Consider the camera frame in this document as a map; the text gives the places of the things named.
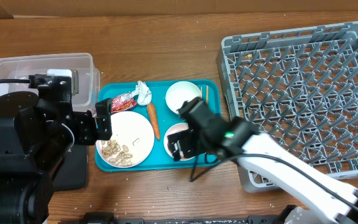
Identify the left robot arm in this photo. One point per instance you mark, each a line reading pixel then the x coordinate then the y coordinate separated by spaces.
pixel 36 133

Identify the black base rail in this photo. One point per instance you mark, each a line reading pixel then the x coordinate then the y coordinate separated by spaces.
pixel 107 218

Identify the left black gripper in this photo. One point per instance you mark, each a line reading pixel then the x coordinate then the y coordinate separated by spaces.
pixel 84 119

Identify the crumpled white tissue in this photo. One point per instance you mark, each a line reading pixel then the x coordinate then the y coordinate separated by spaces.
pixel 143 94

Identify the white bowl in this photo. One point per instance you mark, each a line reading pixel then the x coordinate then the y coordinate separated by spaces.
pixel 180 92

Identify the orange carrot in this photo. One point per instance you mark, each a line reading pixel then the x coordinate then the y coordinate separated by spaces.
pixel 152 113

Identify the grey dish rack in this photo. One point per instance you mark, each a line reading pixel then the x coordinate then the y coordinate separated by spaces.
pixel 301 87

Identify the pink bowl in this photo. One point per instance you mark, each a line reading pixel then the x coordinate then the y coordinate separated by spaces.
pixel 172 130

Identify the red snack wrapper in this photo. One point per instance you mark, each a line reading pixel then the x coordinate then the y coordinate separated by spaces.
pixel 123 102

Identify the pile of peanuts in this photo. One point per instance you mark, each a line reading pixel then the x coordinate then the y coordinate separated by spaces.
pixel 116 154

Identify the large white plate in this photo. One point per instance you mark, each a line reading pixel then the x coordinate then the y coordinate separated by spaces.
pixel 133 130

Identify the clear plastic bin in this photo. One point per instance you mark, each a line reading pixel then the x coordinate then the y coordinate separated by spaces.
pixel 58 64

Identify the teal plastic tray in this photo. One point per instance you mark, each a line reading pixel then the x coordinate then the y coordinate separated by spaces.
pixel 159 140

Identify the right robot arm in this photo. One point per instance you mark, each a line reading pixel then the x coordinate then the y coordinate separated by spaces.
pixel 328 200

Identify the black bin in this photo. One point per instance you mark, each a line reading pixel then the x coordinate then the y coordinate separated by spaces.
pixel 73 174

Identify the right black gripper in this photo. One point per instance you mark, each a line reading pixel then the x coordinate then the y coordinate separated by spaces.
pixel 189 138

